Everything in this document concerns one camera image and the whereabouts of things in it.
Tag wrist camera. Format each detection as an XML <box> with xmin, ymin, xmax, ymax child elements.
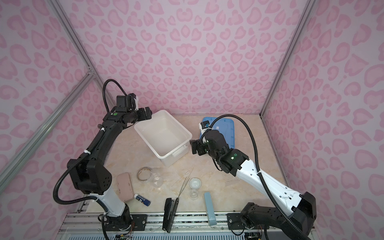
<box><xmin>199</xmin><ymin>121</ymin><xmax>212</xmax><ymax>134</ymax></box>
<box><xmin>116</xmin><ymin>93</ymin><xmax>139</xmax><ymax>112</ymax></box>

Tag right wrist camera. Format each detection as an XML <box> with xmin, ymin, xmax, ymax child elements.
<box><xmin>199</xmin><ymin>121</ymin><xmax>212</xmax><ymax>134</ymax></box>

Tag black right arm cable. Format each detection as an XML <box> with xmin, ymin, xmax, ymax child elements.
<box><xmin>209</xmin><ymin>114</ymin><xmax>313</xmax><ymax>240</ymax></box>

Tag blue plastic bin lid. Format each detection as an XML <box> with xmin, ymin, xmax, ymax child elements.
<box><xmin>202</xmin><ymin>117</ymin><xmax>235</xmax><ymax>149</ymax></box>

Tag aluminium front rail base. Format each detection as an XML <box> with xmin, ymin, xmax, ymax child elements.
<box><xmin>56</xmin><ymin>212</ymin><xmax>288</xmax><ymax>240</ymax></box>

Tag light blue rectangular case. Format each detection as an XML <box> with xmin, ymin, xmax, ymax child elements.
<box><xmin>204</xmin><ymin>192</ymin><xmax>217</xmax><ymax>227</ymax></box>

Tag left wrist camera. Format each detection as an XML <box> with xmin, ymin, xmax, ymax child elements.
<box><xmin>116</xmin><ymin>93</ymin><xmax>139</xmax><ymax>112</ymax></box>

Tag clear glass watch dish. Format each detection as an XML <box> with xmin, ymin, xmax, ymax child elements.
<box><xmin>189</xmin><ymin>178</ymin><xmax>202</xmax><ymax>190</ymax></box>

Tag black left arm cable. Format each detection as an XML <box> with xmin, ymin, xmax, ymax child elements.
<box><xmin>52</xmin><ymin>78</ymin><xmax>128</xmax><ymax>206</ymax></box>

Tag small clear glass beaker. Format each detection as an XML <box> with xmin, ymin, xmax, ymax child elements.
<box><xmin>190</xmin><ymin>189</ymin><xmax>199</xmax><ymax>201</ymax></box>

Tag white plastic storage bin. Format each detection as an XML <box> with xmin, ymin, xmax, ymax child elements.
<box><xmin>134</xmin><ymin>110</ymin><xmax>193</xmax><ymax>167</ymax></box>

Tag round wire ring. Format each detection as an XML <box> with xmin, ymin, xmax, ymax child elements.
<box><xmin>137</xmin><ymin>166</ymin><xmax>153</xmax><ymax>182</ymax></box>

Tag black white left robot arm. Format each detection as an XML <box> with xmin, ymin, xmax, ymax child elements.
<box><xmin>67</xmin><ymin>107</ymin><xmax>152</xmax><ymax>231</ymax></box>

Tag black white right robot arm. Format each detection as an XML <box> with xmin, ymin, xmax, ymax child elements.
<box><xmin>190</xmin><ymin>130</ymin><xmax>317</xmax><ymax>240</ymax></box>

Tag blue glue stick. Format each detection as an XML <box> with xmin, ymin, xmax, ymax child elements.
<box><xmin>134</xmin><ymin>194</ymin><xmax>151</xmax><ymax>207</ymax></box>

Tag metal tweezers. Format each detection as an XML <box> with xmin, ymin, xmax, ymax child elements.
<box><xmin>178</xmin><ymin>166</ymin><xmax>195</xmax><ymax>199</ymax></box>

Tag pink glasses case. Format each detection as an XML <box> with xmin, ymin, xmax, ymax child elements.
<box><xmin>117</xmin><ymin>173</ymin><xmax>134</xmax><ymax>202</ymax></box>

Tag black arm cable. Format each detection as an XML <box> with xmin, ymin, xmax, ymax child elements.
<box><xmin>52</xmin><ymin>78</ymin><xmax>128</xmax><ymax>206</ymax></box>
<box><xmin>209</xmin><ymin>114</ymin><xmax>313</xmax><ymax>240</ymax></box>

